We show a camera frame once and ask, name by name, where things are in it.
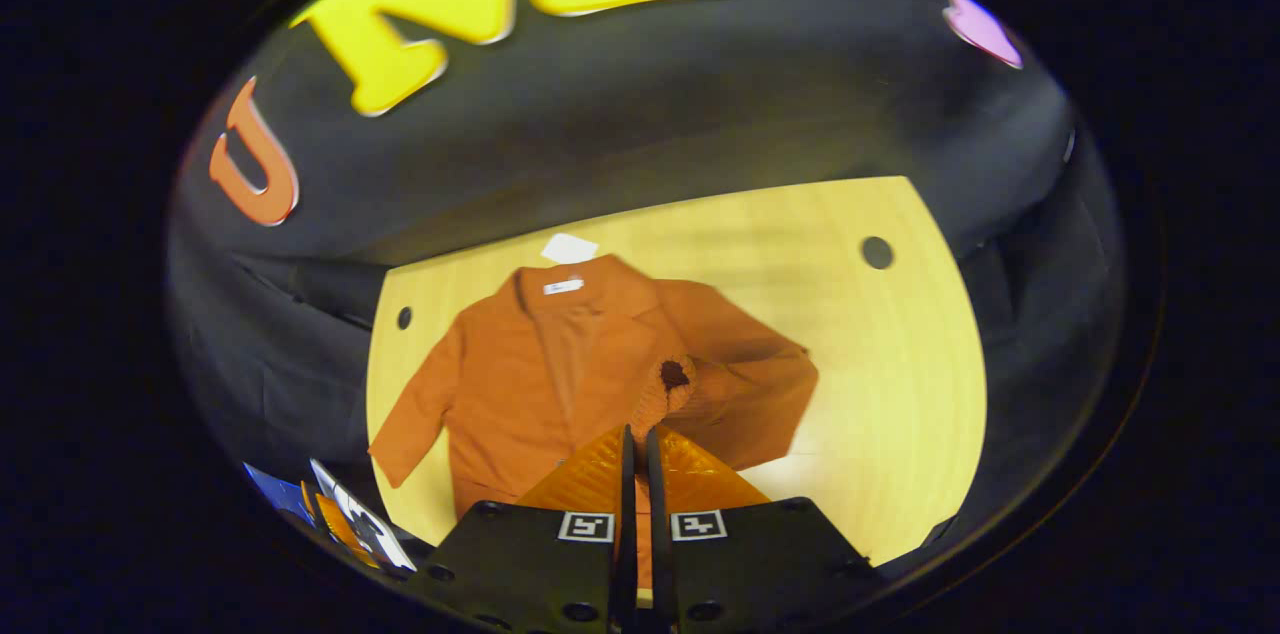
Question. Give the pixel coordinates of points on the orange knit jacket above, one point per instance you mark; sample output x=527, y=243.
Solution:
x=520, y=374

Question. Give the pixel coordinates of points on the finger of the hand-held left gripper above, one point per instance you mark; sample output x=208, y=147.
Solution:
x=355, y=526

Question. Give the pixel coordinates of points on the white paper hang tag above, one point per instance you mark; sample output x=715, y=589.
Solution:
x=570, y=248

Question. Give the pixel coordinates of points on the black backdrop cloth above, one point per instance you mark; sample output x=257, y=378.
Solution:
x=700, y=94

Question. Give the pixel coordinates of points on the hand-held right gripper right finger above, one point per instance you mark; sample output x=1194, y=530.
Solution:
x=657, y=564

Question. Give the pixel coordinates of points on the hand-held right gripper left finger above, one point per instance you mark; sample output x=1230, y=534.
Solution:
x=626, y=564

